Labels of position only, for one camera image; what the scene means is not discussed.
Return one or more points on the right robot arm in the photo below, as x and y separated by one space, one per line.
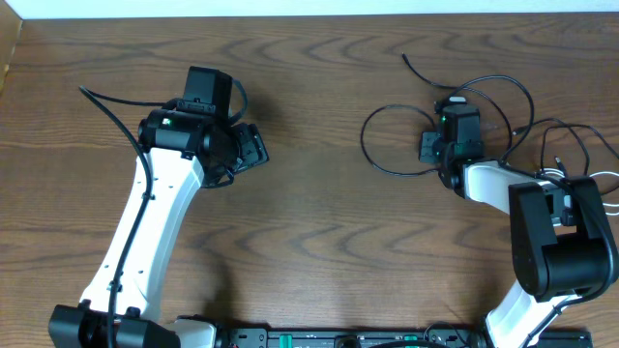
563 251

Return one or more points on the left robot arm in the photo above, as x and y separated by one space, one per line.
184 145

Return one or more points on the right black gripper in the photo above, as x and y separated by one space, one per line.
425 152

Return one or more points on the cardboard box wall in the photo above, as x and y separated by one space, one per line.
10 30

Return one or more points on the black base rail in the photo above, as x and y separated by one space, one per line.
263 338

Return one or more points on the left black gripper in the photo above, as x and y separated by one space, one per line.
253 148

